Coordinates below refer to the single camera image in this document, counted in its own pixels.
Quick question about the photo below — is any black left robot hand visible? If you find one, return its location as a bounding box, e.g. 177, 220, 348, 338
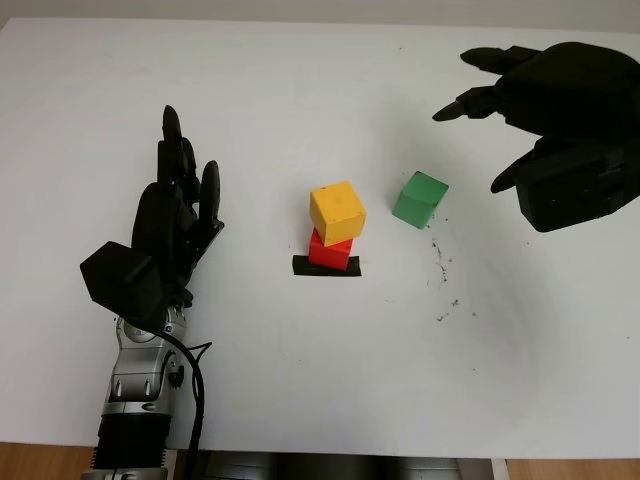
130, 104, 225, 307

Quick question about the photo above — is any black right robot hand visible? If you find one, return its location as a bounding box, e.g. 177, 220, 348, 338
432, 42, 640, 196

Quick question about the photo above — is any red cube block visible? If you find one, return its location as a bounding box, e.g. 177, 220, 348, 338
308, 228, 355, 272

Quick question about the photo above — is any yellow cube block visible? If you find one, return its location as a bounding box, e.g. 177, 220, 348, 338
308, 180, 368, 248

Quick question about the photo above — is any green cube block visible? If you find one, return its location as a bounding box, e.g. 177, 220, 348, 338
392, 171, 450, 231

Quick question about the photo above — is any black tape strip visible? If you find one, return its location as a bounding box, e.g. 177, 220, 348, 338
292, 254, 362, 278

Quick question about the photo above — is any black robot torso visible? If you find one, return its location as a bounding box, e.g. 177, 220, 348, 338
172, 449, 494, 480

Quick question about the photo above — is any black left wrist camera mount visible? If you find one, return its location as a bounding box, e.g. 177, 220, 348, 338
79, 241, 169, 334

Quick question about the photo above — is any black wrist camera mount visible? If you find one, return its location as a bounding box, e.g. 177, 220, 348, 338
79, 241, 169, 334
516, 137, 640, 233

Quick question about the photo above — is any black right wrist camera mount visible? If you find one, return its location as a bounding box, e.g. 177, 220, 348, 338
516, 137, 640, 233

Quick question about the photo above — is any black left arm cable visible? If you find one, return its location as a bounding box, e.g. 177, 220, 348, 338
159, 332, 214, 480

